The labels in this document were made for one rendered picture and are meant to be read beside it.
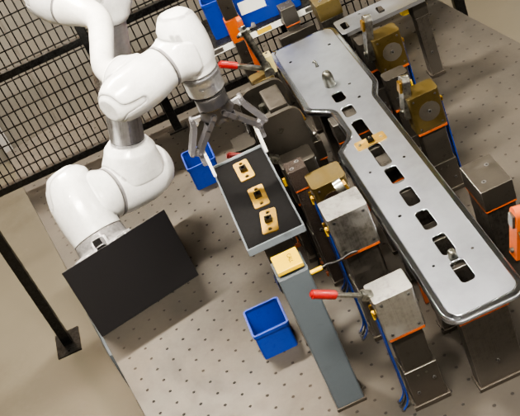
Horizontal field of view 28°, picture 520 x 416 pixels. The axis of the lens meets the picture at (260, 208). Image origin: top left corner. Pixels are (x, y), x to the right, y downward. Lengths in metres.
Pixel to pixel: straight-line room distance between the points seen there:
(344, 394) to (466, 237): 0.47
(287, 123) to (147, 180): 0.57
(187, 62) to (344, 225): 0.51
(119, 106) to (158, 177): 0.87
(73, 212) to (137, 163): 0.23
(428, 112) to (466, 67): 0.68
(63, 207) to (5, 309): 1.67
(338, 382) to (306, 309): 0.25
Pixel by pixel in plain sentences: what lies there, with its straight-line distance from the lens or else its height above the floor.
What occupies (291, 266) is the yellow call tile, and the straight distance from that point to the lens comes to 2.19.
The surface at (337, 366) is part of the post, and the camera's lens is 2.40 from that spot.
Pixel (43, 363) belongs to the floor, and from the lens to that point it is 4.20.
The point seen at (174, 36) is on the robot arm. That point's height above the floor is 1.58.
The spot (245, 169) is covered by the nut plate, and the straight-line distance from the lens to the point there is 2.50.
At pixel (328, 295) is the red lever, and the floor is 1.11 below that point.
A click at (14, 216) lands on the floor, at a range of 5.10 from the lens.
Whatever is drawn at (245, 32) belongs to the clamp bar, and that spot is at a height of 1.21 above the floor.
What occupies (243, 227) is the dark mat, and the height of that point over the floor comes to 1.16.
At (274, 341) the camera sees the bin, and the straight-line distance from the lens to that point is 2.65.
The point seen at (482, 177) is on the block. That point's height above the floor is 1.03.
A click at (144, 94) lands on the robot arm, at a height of 1.53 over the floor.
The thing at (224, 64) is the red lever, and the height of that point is 1.14.
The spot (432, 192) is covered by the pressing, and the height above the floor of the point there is 1.00.
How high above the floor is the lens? 2.56
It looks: 36 degrees down
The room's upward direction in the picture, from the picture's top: 24 degrees counter-clockwise
